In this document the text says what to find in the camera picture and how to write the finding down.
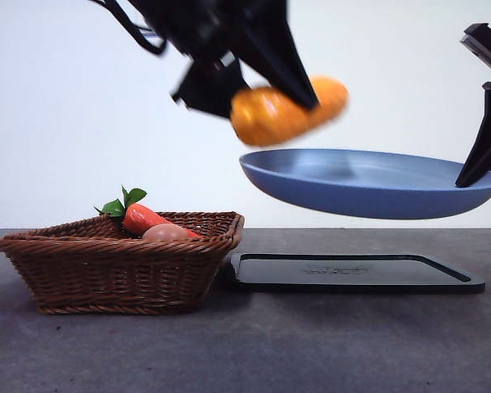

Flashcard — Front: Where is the yellow-orange corn cob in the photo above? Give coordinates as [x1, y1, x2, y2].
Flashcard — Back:
[229, 75, 349, 147]

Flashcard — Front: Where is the blue round plate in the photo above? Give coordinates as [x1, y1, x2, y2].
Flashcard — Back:
[239, 147, 491, 221]

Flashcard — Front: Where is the brown woven wicker basket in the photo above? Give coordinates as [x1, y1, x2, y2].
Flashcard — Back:
[0, 210, 246, 316]

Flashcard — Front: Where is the orange carrot with green leaves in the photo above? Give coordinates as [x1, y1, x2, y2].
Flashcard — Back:
[93, 185, 205, 241]

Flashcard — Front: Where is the brown egg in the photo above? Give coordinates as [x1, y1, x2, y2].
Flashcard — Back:
[141, 223, 191, 242]

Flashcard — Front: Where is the black rectangular tray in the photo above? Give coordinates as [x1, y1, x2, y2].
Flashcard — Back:
[223, 251, 487, 295]

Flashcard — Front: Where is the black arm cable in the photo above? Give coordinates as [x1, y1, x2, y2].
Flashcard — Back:
[88, 0, 169, 56]

